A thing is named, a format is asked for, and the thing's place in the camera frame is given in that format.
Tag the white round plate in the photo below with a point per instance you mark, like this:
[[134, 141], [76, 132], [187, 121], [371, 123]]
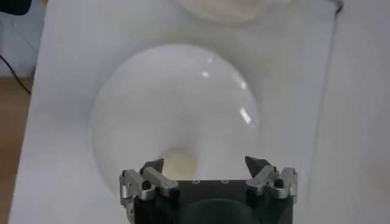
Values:
[[170, 100]]

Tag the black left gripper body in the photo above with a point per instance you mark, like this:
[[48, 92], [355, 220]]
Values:
[[13, 6]]

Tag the white steamed baozi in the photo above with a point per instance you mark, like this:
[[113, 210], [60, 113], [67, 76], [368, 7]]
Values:
[[179, 164]]

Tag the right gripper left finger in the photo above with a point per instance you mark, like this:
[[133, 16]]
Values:
[[158, 181]]

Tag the cream electric cooker base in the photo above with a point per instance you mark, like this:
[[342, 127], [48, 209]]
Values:
[[225, 10]]

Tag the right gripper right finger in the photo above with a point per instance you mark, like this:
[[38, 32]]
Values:
[[265, 178]]

